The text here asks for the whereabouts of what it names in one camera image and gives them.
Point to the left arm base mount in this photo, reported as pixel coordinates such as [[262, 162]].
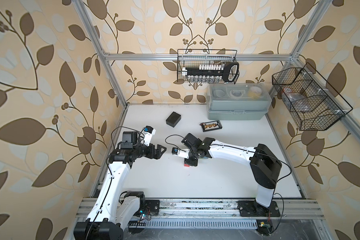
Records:
[[148, 208]]

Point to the black box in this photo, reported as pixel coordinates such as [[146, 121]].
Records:
[[173, 119]]

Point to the wire basket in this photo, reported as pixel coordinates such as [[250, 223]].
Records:
[[196, 57], [313, 102]]

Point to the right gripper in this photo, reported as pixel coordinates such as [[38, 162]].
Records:
[[187, 161]]

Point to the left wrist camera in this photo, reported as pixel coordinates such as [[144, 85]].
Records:
[[148, 133]]

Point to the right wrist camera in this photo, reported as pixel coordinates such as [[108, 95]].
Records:
[[182, 153]]

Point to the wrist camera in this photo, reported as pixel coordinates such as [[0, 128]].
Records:
[[148, 133], [182, 153]]

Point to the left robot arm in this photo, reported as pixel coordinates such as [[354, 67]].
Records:
[[114, 209]]

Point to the right wire basket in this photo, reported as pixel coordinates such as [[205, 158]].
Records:
[[313, 102]]

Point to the grey plastic toolbox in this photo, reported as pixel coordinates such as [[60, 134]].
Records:
[[240, 102]]

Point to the aluminium front rail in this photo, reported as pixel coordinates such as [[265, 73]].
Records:
[[213, 214]]

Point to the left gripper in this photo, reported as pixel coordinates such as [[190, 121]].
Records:
[[152, 155]]

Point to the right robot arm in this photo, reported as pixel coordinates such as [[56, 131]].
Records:
[[265, 166]]

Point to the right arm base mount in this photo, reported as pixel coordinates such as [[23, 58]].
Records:
[[253, 209]]

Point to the back wire basket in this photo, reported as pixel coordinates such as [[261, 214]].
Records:
[[196, 57]]

